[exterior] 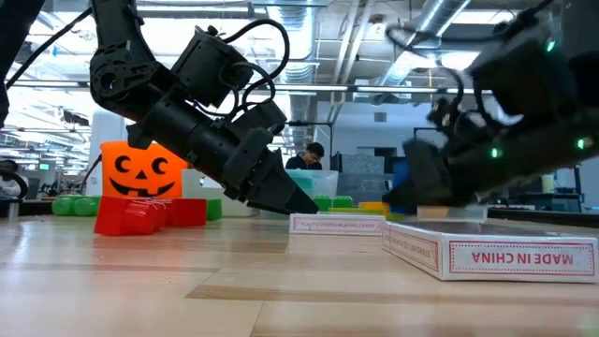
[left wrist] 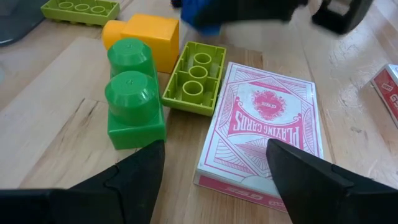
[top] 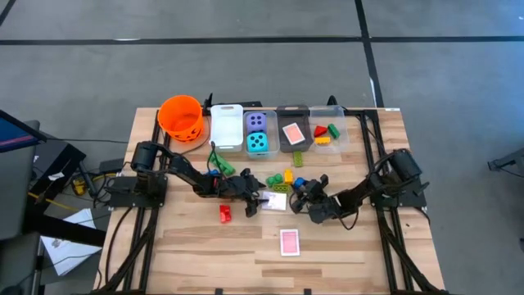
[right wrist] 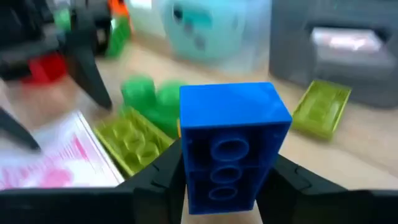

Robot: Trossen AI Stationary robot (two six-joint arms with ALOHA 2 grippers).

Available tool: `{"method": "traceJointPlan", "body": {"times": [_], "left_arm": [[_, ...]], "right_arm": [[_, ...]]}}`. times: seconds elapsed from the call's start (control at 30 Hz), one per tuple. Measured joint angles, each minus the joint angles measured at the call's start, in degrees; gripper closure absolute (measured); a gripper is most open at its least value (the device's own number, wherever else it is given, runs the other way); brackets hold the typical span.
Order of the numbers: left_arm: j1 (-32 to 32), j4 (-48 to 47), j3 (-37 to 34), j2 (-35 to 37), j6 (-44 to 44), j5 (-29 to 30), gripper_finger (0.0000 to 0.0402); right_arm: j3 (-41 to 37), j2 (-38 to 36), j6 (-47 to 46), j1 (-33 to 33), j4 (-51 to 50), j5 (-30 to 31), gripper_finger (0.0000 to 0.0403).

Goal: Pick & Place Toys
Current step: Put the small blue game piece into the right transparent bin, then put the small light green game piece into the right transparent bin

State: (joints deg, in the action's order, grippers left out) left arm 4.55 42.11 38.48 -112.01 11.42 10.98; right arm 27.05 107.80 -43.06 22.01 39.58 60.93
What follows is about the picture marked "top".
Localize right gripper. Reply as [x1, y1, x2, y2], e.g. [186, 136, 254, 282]
[291, 174, 335, 214]

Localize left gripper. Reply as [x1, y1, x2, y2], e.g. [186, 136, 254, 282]
[219, 167, 269, 218]

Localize pink white card pack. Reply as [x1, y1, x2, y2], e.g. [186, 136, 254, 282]
[260, 190, 288, 211]

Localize long green stud block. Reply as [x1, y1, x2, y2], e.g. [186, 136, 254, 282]
[208, 151, 237, 177]

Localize teal foam die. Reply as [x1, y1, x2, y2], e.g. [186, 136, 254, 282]
[246, 131, 269, 153]

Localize purple foam die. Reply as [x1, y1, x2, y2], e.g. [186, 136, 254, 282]
[246, 112, 268, 134]

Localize red playing card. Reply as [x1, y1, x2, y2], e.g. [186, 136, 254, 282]
[279, 229, 301, 257]

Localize clear plastic bin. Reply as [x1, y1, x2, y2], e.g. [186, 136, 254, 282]
[244, 109, 282, 159]
[309, 105, 350, 155]

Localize white plastic bin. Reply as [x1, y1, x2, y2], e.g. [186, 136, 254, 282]
[210, 104, 246, 152]

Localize dark grey plastic bin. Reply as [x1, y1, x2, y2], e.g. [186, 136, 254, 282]
[277, 105, 314, 153]

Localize orange pumpkin bucket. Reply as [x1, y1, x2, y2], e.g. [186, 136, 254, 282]
[157, 94, 205, 143]

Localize black power adapter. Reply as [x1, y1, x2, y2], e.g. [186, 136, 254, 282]
[99, 157, 125, 175]

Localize black side desk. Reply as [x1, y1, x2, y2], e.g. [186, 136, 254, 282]
[0, 118, 110, 295]

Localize white paper sheets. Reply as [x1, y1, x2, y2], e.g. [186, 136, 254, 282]
[40, 207, 103, 278]

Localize black stand leg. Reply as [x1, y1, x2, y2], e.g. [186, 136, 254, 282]
[486, 147, 524, 179]

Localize blue screen monitor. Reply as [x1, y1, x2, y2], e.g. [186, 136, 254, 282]
[0, 108, 48, 155]

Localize yellow cable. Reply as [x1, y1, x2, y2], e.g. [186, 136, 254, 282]
[28, 192, 81, 212]

